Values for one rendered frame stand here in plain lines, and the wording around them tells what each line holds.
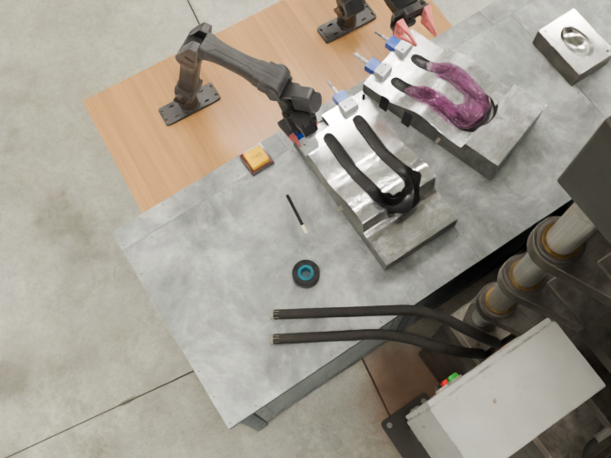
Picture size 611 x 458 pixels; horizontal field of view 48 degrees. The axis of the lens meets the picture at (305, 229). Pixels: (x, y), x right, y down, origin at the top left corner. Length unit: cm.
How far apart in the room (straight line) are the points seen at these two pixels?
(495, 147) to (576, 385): 94
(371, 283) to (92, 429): 138
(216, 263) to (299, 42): 81
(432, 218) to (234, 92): 78
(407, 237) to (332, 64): 67
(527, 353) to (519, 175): 96
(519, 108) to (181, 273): 114
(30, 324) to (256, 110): 139
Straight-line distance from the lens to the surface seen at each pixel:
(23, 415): 305
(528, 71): 244
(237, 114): 229
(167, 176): 224
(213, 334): 206
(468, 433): 135
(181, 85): 216
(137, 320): 296
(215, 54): 189
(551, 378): 140
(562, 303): 163
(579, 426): 213
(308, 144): 205
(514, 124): 220
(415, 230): 206
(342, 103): 216
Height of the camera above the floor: 280
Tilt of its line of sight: 71 degrees down
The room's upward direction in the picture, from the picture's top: 6 degrees counter-clockwise
